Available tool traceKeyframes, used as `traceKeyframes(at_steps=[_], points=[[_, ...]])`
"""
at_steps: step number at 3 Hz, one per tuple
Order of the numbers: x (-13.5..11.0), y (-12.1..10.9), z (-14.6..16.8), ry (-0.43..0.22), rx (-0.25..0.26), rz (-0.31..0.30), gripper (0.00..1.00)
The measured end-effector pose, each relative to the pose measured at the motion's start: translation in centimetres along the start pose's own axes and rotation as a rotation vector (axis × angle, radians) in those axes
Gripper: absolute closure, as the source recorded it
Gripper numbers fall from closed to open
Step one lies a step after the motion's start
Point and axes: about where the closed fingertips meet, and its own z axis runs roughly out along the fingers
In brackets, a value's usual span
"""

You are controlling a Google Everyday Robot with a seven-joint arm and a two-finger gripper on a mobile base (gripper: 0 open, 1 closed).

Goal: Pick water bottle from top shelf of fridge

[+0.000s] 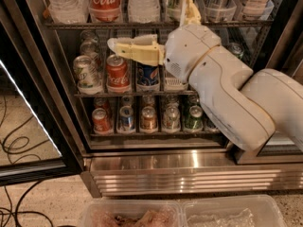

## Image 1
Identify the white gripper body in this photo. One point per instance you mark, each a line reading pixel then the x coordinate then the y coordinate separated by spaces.
pixel 187 49

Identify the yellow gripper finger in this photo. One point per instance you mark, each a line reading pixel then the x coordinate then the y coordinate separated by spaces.
pixel 144 49
pixel 189 13

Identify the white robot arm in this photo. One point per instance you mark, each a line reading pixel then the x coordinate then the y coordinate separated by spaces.
pixel 247 107

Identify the red Coca-Cola bottle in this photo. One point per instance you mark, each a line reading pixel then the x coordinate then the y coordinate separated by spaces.
pixel 105 10

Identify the stainless steel fridge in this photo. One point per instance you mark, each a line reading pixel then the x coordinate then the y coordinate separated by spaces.
pixel 141 164

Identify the clear water bottle left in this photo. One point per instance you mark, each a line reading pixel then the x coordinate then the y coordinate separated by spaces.
pixel 69 11

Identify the glass fridge door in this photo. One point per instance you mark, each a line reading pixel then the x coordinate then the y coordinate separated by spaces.
pixel 34 146

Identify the blue Pepsi can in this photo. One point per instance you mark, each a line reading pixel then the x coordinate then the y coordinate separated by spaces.
pixel 147 78

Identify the silver striped tall can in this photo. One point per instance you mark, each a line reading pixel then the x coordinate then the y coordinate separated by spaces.
pixel 218 10

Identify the red Coca-Cola can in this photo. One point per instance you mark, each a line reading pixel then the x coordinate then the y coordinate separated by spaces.
pixel 118 76

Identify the silver can behind left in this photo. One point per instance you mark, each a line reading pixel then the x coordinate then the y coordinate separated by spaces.
pixel 89 45

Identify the white green soda can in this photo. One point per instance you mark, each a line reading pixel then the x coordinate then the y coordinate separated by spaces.
pixel 87 76

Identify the small silver can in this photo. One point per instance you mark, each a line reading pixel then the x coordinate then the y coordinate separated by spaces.
pixel 171 119

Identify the small orange can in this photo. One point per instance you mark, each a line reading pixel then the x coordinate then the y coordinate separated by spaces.
pixel 148 120

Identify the small green can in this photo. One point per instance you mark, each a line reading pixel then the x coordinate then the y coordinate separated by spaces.
pixel 193 118

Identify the small dark blue can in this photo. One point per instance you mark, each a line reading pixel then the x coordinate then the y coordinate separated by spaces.
pixel 209 126

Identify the small red can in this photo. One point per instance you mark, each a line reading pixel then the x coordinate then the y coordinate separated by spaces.
pixel 101 121

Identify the left clear plastic bin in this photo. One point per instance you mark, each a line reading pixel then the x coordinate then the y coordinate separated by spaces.
pixel 131 213

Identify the clear plastic bin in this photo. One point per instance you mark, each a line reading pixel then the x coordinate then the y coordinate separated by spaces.
pixel 131 213
pixel 237 211

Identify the right clear plastic bin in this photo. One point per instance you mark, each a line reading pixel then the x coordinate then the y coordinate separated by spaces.
pixel 237 211

